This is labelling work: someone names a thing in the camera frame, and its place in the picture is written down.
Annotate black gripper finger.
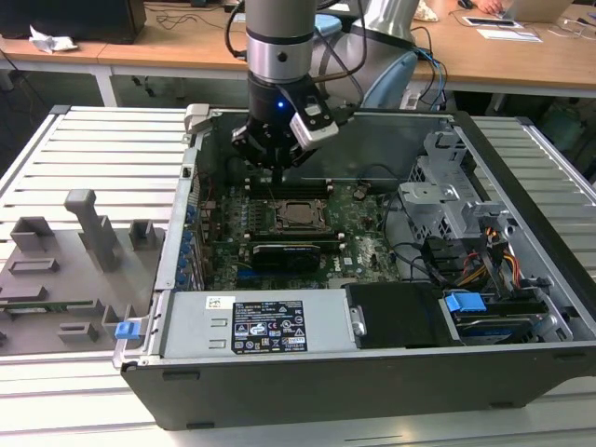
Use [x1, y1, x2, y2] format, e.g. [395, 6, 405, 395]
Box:
[278, 143, 318, 186]
[231, 124, 281, 186]

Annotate CPU socket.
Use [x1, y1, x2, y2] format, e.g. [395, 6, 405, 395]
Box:
[273, 197, 335, 236]

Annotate black RAM slots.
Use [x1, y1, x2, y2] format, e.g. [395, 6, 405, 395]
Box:
[246, 179, 330, 199]

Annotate black graphics card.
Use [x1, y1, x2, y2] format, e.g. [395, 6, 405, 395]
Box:
[251, 240, 322, 274]

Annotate green motherboard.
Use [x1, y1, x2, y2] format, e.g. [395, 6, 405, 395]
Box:
[199, 179, 406, 290]

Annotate silver metal drive cage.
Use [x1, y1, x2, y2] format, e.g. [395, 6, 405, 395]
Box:
[398, 129, 518, 243]

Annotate beige crumpled bag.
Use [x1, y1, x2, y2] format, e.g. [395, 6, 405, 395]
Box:
[413, 0, 441, 22]

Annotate black plastic shroud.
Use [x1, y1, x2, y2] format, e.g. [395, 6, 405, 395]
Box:
[345, 281, 462, 350]

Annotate grey power supply unit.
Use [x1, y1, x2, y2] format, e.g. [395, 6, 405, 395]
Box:
[162, 289, 358, 359]

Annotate black box on desk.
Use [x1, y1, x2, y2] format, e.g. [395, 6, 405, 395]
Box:
[0, 0, 148, 46]

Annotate blue case latch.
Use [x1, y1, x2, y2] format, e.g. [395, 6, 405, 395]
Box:
[115, 320, 141, 341]

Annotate grey parts rack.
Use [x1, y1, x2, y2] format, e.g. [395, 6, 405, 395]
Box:
[0, 188, 167, 358]

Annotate crumpled white paper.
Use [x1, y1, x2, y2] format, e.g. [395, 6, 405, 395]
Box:
[28, 23, 79, 53]

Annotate white tablet dark screen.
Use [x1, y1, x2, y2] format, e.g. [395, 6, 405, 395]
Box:
[465, 16, 521, 29]

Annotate black open PC case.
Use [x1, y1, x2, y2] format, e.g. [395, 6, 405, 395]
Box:
[114, 102, 596, 432]

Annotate white sheet blue border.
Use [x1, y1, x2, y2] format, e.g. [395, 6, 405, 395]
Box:
[477, 27, 544, 44]

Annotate green RAM stick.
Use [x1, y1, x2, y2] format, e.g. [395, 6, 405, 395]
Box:
[0, 300, 94, 311]

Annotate hard disk drive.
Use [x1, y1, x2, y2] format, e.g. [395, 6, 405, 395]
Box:
[454, 314, 536, 345]

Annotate silver laptop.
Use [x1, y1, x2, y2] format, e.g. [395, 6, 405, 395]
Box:
[502, 0, 574, 23]

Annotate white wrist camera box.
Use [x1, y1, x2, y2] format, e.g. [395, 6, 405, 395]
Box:
[288, 95, 340, 151]

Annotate grey case handle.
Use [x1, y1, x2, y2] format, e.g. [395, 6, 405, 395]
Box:
[184, 102, 213, 139]

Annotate wooden desk white frame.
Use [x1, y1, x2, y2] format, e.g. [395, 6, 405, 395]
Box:
[0, 0, 252, 108]
[409, 0, 596, 102]

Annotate blue cables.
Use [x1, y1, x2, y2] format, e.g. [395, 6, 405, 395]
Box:
[418, 48, 451, 111]

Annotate silver metal handle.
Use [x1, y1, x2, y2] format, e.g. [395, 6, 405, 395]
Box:
[348, 305, 369, 336]

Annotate orange yellow wire bundle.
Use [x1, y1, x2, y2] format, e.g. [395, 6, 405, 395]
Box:
[458, 225, 521, 288]

